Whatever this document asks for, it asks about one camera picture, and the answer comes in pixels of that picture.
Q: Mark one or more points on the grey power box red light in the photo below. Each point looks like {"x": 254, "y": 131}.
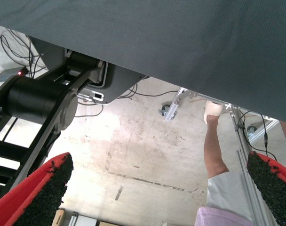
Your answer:
{"x": 6, "y": 74}

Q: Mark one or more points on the aluminium table brace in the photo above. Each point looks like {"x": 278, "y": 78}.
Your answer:
{"x": 173, "y": 106}

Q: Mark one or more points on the aluminium frame rail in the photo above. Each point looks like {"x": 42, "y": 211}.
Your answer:
{"x": 263, "y": 131}

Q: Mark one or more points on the brown cardboard box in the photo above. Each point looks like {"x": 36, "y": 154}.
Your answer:
{"x": 59, "y": 217}

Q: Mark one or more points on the black caster wheel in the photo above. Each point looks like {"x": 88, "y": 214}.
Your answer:
{"x": 251, "y": 129}
{"x": 163, "y": 110}

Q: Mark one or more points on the white shoe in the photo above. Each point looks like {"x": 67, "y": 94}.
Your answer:
{"x": 212, "y": 109}

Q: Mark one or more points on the black robot torso column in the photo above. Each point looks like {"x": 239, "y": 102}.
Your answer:
{"x": 39, "y": 99}

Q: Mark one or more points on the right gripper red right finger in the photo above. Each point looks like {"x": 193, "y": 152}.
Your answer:
{"x": 272, "y": 188}

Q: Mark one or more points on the person in white shorts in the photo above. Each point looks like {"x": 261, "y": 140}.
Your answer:
{"x": 213, "y": 146}

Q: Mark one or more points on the aluminium frame with casters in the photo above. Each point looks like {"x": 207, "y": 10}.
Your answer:
{"x": 242, "y": 153}

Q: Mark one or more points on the dark grey table cloth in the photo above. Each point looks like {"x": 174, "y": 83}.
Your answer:
{"x": 157, "y": 35}

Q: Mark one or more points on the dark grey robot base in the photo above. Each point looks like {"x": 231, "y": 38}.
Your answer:
{"x": 124, "y": 82}

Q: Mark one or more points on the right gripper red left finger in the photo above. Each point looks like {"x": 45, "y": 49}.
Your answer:
{"x": 27, "y": 200}

